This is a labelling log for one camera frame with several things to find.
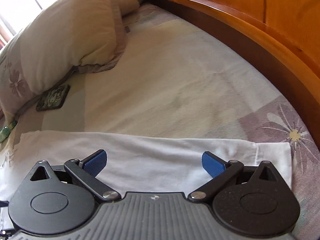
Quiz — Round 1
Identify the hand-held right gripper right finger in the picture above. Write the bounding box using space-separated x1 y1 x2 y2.
187 151 284 202

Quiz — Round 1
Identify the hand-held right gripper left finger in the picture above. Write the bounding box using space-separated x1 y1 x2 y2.
24 149 122 202

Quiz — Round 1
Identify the white printed t-shirt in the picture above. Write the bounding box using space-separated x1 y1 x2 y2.
0 130 293 230

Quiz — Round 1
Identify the green glass bottle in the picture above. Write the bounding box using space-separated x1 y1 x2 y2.
0 120 18 143

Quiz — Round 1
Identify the floral pillow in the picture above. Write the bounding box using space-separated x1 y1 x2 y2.
0 0 129 120

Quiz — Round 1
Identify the wooden headboard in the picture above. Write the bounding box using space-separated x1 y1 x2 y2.
127 0 320 153

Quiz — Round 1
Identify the patterned curtain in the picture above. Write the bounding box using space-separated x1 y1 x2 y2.
0 20 15 53

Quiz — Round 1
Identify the bright window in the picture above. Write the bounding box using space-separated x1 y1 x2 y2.
0 0 85 38

